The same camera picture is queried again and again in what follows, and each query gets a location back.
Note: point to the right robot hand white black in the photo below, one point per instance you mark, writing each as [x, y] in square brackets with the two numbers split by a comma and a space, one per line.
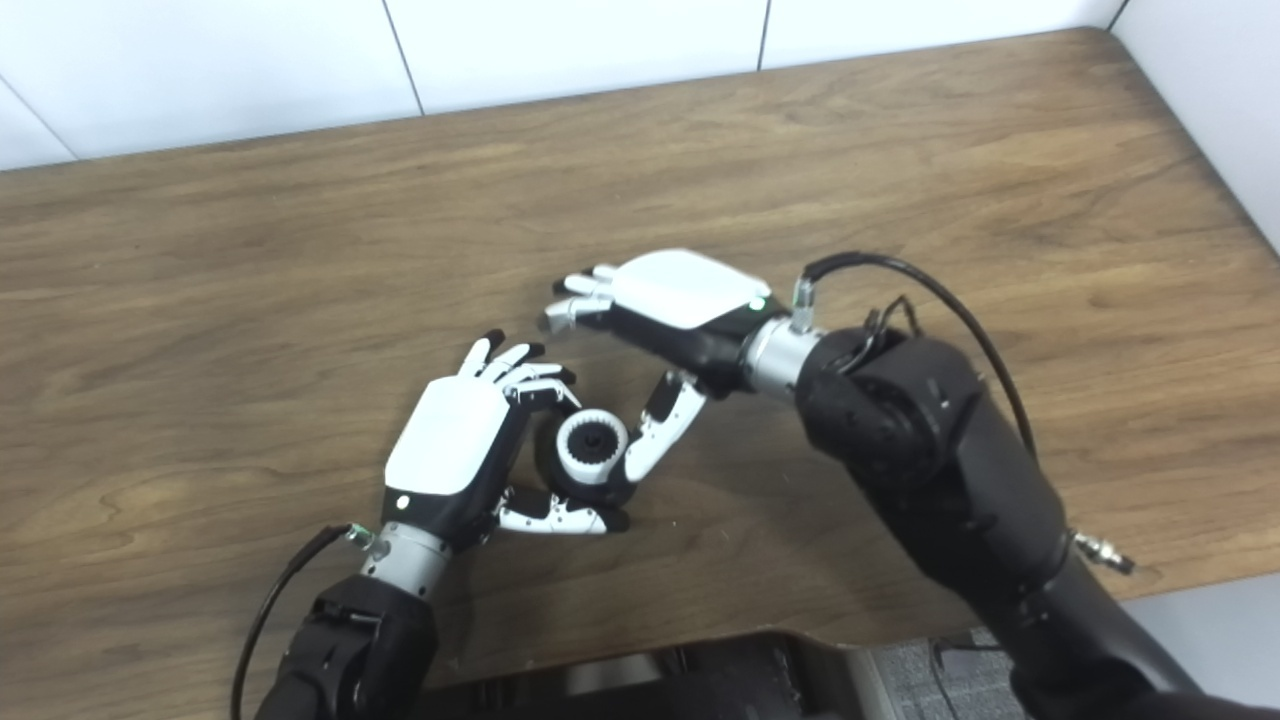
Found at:
[680, 290]

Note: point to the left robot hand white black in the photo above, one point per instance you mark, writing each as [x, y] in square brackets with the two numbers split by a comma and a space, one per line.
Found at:
[450, 440]

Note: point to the round black plastic part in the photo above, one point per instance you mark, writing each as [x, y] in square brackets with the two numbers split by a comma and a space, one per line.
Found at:
[580, 494]

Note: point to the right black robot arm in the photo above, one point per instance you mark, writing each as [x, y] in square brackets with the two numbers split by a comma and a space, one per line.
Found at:
[940, 470]

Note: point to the black robot torso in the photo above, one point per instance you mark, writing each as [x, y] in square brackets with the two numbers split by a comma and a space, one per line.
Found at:
[680, 685]

